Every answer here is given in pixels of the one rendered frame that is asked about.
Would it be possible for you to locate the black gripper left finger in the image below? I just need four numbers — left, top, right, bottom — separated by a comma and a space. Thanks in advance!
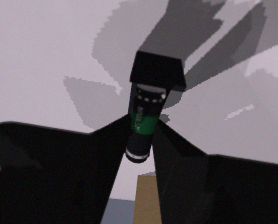
0, 114, 132, 224

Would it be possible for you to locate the black cylindrical battery with green label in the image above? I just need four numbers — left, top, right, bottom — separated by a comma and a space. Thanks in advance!
125, 84, 164, 163

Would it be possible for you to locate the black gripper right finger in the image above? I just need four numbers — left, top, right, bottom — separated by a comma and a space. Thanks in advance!
152, 119, 278, 224

